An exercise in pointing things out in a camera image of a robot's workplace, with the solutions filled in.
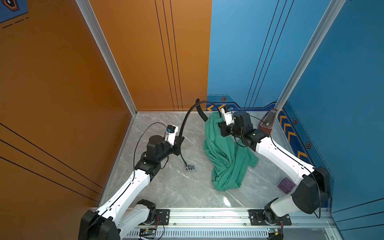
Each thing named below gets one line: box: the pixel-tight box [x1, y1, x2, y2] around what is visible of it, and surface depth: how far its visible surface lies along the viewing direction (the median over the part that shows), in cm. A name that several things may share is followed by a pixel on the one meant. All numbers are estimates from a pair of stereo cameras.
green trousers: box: [203, 112, 260, 192], surface depth 83 cm
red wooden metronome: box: [257, 108, 278, 135], surface depth 102 cm
